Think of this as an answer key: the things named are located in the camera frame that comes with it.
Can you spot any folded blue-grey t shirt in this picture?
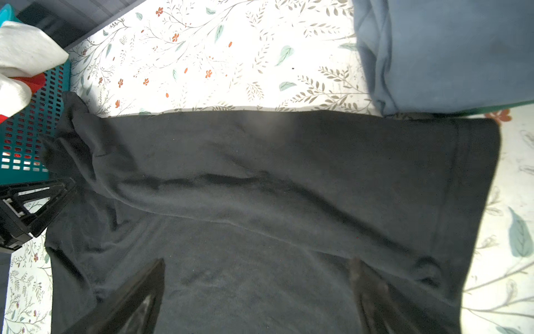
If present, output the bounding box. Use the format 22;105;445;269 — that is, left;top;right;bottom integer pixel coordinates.
353;1;533;116

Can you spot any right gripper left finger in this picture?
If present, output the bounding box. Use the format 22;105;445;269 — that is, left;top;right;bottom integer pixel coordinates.
65;258;165;333

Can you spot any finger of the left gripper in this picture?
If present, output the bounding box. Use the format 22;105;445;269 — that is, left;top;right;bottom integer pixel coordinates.
1;178;76;251

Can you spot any floral patterned table mat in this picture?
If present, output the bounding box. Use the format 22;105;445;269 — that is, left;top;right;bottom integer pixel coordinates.
1;1;533;333

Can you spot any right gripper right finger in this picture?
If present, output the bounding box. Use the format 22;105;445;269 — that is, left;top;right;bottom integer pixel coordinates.
348;257;421;333

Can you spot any teal plastic laundry basket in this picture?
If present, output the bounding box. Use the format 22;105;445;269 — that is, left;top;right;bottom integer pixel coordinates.
1;4;70;185

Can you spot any red t shirt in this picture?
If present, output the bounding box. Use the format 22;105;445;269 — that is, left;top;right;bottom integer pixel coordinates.
1;73;46;122

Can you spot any black t shirt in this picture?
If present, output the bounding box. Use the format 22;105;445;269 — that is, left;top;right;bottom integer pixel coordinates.
42;92;501;333

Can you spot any white t shirt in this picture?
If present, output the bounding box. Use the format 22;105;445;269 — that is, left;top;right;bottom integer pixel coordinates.
1;21;68;120

